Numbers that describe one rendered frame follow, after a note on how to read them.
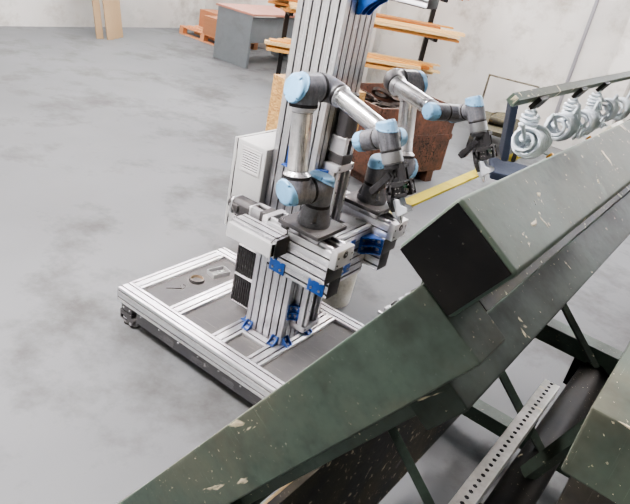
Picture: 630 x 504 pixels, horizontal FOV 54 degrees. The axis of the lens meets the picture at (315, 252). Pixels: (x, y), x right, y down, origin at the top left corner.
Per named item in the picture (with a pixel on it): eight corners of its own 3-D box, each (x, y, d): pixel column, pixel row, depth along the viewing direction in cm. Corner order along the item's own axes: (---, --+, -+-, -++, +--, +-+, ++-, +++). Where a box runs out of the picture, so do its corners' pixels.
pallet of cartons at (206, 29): (258, 49, 1190) (262, 24, 1169) (226, 50, 1122) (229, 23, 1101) (210, 33, 1250) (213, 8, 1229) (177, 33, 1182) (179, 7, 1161)
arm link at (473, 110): (472, 96, 271) (486, 93, 263) (476, 122, 272) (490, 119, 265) (459, 99, 267) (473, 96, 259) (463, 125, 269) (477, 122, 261)
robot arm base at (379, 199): (350, 196, 312) (355, 178, 307) (366, 191, 323) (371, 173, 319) (376, 208, 305) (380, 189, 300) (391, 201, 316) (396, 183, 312)
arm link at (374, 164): (359, 176, 311) (365, 150, 305) (381, 176, 318) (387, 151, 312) (372, 186, 302) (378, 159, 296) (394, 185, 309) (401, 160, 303)
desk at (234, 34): (305, 65, 1137) (314, 16, 1098) (246, 69, 1015) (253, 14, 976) (271, 53, 1175) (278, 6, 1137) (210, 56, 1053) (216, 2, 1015)
